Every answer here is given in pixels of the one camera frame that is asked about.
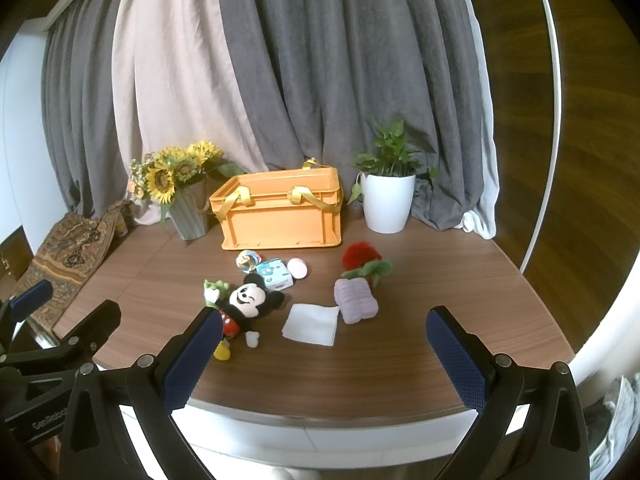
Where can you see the grey ribbed vase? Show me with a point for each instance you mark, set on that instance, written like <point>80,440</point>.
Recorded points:
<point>189,211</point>

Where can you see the green potted plant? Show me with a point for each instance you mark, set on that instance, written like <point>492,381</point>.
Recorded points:
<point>397,153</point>

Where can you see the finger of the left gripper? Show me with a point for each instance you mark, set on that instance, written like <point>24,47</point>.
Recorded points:
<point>80,345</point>
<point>18,308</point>

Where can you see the patterned brown rug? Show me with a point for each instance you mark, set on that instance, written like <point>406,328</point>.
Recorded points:
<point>70,254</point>

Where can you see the red green plush flower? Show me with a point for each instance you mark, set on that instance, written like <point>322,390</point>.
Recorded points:
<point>362,260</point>

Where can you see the grey curtain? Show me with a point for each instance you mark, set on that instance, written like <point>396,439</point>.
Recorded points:
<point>313,76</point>

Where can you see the colourful scarf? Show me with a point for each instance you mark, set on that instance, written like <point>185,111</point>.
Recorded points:
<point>248,261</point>

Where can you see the orange plastic storage crate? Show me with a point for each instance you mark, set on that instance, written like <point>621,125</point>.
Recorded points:
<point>284,209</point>

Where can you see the white folded cloth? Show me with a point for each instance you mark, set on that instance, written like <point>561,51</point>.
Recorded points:
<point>311,324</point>

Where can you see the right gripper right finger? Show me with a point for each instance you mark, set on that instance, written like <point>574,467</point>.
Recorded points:
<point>483,385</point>

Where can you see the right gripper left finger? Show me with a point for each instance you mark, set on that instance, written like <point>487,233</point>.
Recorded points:
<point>166,385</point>

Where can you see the sunflower bouquet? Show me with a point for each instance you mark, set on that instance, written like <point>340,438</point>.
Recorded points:
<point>159,176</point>

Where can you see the green plush frog toy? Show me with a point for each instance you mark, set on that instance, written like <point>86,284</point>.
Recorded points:
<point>215,292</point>

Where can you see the crumpled newspaper pile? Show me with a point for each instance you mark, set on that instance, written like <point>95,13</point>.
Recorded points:
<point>612,424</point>

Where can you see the blue cartoon tissue pack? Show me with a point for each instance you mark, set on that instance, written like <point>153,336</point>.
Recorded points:
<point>275,274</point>

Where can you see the beige curtain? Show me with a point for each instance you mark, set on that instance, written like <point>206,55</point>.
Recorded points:
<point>174,83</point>

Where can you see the white plant pot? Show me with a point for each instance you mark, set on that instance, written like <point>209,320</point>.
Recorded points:
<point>386,202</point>

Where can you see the Mickey Mouse plush toy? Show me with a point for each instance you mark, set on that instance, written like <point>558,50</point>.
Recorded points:
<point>241,309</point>

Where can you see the pink white powder puff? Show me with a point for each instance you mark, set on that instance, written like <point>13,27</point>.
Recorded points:
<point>297,268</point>

